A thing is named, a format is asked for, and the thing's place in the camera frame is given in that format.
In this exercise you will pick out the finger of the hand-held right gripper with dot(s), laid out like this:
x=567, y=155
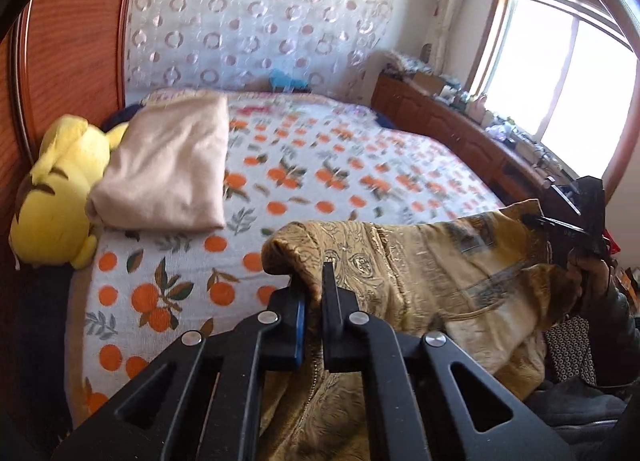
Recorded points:
x=555, y=223

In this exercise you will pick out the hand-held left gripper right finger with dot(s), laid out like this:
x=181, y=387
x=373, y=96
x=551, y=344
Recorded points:
x=332, y=341

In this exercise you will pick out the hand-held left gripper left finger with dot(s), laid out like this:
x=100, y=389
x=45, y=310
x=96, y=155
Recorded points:
x=299, y=331

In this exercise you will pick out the golden patterned shirt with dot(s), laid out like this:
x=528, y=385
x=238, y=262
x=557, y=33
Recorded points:
x=425, y=281

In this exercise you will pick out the person's right forearm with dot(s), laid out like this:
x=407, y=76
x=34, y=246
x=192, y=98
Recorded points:
x=615, y=336

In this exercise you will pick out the person's right hand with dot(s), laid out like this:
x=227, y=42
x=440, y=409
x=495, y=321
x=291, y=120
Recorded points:
x=590, y=281

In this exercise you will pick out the red cloth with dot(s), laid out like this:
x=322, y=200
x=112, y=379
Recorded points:
x=612, y=245

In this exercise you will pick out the pale purple plastic bag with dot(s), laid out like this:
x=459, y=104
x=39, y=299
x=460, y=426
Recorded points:
x=500, y=131

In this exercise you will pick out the black dotted cloth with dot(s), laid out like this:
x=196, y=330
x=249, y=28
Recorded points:
x=570, y=351

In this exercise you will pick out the wooden-framed window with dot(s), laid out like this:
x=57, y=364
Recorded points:
x=550, y=81

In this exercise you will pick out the beige bottle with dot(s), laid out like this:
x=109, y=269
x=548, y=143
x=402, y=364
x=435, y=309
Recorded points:
x=480, y=106

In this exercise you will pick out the long wooden cabinet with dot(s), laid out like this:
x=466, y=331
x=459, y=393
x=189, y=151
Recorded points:
x=450, y=126

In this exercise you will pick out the floral orange-print bed blanket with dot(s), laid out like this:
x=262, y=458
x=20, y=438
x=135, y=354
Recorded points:
x=310, y=166

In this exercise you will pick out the person's dark trousers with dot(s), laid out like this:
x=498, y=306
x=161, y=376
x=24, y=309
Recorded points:
x=575, y=411

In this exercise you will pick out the folded beige cloth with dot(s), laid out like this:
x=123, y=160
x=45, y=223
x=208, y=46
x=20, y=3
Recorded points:
x=170, y=166

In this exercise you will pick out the folded patterned cloth stack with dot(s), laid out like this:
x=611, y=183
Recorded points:
x=402, y=63

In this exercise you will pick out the white tied window curtain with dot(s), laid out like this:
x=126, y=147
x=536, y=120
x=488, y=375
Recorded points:
x=450, y=16

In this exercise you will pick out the blue toy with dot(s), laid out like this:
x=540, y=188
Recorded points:
x=287, y=81

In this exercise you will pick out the yellow plush toy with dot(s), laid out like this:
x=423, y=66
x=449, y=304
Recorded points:
x=65, y=191

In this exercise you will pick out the sheer circle-patterned curtain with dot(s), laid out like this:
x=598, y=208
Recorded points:
x=250, y=16

